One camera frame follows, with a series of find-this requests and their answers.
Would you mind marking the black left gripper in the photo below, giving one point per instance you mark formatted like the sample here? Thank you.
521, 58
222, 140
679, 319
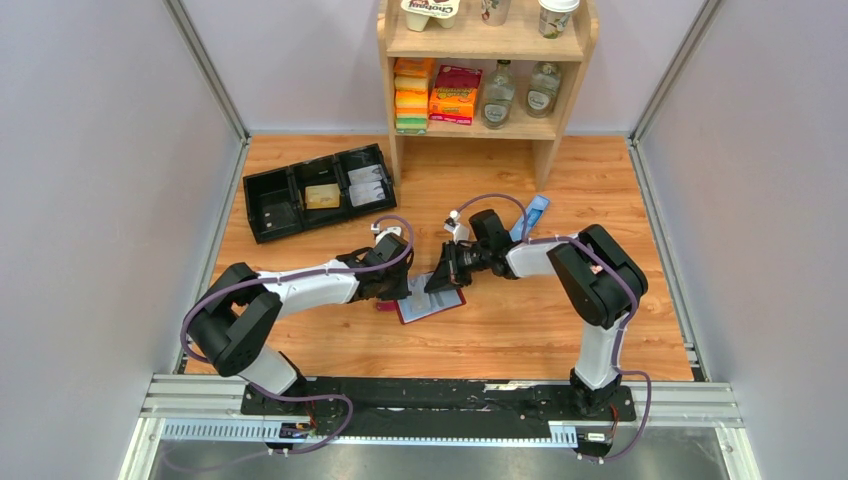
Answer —
401, 292

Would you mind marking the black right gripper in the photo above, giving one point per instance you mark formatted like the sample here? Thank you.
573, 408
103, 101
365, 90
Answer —
447, 273

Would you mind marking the white VIP card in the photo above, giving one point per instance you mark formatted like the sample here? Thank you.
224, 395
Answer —
366, 174

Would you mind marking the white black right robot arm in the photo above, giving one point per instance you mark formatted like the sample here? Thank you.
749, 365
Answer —
602, 282

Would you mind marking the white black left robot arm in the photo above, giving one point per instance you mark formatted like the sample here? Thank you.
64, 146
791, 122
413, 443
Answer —
231, 323

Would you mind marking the silver card in tray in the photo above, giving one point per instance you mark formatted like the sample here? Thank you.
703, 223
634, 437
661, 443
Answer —
366, 193

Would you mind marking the gold card in tray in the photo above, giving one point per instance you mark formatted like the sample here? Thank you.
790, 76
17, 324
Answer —
324, 196

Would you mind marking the black three-compartment tray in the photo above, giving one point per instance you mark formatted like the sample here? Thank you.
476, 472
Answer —
275, 205

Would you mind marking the orange red snack box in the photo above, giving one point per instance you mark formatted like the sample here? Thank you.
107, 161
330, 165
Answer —
454, 94

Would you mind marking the left clear glass bottle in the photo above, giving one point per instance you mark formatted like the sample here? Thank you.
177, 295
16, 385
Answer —
498, 95

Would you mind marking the clear glass bottle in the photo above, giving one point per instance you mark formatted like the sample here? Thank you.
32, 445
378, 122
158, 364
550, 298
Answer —
498, 95
543, 89

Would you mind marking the stack of coloured sponges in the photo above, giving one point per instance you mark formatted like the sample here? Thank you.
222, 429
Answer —
412, 78

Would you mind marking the wooden shelf unit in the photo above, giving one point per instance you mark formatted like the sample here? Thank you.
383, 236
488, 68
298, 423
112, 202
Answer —
471, 43

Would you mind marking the right clear glass bottle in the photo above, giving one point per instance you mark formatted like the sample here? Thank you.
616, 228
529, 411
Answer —
543, 89

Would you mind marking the white yogurt cup pack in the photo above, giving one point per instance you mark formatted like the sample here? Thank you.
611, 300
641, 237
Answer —
418, 13

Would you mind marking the patterned paper cup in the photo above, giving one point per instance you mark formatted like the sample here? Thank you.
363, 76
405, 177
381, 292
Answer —
495, 12

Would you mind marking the white lidded cup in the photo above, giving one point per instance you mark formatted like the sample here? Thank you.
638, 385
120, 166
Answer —
554, 16

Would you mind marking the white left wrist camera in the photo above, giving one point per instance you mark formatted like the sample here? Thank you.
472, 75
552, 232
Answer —
381, 232

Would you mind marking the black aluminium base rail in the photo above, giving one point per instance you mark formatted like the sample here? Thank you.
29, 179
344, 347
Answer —
438, 412

